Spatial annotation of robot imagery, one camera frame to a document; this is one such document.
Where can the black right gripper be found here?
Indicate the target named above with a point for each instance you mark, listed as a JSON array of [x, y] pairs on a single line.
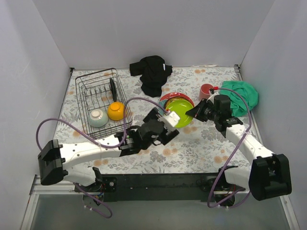
[[202, 110]]

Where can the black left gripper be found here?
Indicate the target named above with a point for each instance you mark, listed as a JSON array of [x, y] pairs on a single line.
[[161, 127]]

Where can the pink cup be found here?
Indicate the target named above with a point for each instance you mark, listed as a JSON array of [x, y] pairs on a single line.
[[205, 91]]

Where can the lime green plate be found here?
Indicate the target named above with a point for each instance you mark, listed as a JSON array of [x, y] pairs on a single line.
[[180, 107]]

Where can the large white plate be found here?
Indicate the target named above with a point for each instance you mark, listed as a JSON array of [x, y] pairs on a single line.
[[164, 98]]

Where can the orange yellow plate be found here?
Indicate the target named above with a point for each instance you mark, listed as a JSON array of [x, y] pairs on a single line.
[[177, 98]]

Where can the black plate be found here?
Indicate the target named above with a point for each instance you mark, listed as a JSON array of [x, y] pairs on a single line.
[[113, 89]]

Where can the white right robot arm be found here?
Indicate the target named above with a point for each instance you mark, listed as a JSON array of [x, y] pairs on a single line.
[[269, 175]]

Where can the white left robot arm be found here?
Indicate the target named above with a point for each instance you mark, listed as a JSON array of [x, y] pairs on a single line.
[[66, 162]]

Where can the green cloth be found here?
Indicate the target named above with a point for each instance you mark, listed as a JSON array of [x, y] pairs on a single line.
[[246, 91]]

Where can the yellow bowl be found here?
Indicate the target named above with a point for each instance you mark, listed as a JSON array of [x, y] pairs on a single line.
[[116, 111]]

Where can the black cloth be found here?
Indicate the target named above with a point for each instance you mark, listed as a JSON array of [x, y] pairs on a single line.
[[154, 73]]

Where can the floral table mat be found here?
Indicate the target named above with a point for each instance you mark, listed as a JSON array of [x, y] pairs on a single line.
[[199, 147]]

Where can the white green patterned bowl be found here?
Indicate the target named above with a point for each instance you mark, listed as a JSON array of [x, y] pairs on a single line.
[[97, 118]]

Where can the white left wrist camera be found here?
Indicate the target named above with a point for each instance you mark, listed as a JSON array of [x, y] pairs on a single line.
[[170, 120]]

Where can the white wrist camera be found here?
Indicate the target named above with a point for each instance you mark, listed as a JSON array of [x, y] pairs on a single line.
[[213, 92], [170, 120]]

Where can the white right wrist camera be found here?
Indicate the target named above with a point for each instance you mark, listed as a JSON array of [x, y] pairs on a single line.
[[213, 92]]

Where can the black wire dish rack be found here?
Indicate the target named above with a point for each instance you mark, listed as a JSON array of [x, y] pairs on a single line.
[[94, 92]]

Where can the black base frame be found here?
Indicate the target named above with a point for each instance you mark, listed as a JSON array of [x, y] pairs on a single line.
[[186, 186]]

